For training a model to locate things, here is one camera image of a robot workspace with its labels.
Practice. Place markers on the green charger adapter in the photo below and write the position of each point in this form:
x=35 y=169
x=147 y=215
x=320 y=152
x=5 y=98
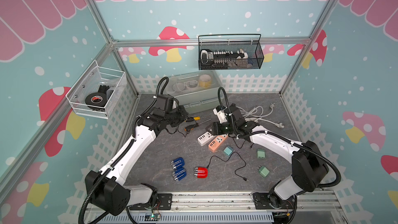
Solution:
x=261 y=154
x=263 y=171

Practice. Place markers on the orange power strip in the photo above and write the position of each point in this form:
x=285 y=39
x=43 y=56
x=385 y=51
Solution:
x=216 y=142

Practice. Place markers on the black wire mesh basket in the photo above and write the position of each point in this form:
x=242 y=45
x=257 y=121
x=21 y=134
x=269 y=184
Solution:
x=249 y=43

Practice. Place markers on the yellow tape roll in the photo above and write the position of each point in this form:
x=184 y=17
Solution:
x=205 y=81

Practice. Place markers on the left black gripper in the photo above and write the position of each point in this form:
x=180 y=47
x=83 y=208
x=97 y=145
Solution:
x=184 y=114

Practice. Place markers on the green charger adapter upper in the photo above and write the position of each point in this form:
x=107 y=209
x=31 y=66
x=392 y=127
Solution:
x=261 y=154

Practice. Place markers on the red electric shaver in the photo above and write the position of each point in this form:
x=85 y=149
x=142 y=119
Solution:
x=201 y=172

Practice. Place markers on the blue shaver upper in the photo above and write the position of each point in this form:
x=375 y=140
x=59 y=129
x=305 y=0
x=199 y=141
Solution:
x=177 y=163

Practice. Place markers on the yellow handled screwdriver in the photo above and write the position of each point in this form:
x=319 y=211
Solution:
x=191 y=119

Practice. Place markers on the orange handled screwdriver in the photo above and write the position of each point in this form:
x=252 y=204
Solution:
x=192 y=126

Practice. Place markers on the black power strip in basket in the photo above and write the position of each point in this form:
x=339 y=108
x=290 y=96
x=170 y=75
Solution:
x=223 y=58

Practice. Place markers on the blue shaver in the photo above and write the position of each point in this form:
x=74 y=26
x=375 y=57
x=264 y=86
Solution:
x=177 y=163
x=179 y=174

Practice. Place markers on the green plastic storage box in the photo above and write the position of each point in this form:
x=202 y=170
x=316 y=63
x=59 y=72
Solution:
x=185 y=88

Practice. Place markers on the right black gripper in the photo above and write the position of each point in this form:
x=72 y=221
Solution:
x=215 y=128

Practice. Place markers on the teal charger adapter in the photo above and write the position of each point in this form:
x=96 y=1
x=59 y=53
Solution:
x=228 y=151

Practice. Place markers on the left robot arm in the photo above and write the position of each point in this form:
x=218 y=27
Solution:
x=105 y=188

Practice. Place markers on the green charger adapter lower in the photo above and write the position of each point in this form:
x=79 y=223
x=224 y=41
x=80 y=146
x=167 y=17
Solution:
x=263 y=171

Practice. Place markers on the black tape roll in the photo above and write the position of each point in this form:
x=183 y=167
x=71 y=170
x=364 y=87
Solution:
x=96 y=101

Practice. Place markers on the white power strip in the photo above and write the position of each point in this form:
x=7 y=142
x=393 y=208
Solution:
x=205 y=138

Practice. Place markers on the clear acrylic wall bin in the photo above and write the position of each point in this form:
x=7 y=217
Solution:
x=110 y=81

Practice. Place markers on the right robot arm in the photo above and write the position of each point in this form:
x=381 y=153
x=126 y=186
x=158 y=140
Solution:
x=309 y=168

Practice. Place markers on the blue shaver lower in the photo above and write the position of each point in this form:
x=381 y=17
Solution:
x=179 y=174

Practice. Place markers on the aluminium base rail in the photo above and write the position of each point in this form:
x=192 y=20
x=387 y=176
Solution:
x=234 y=207

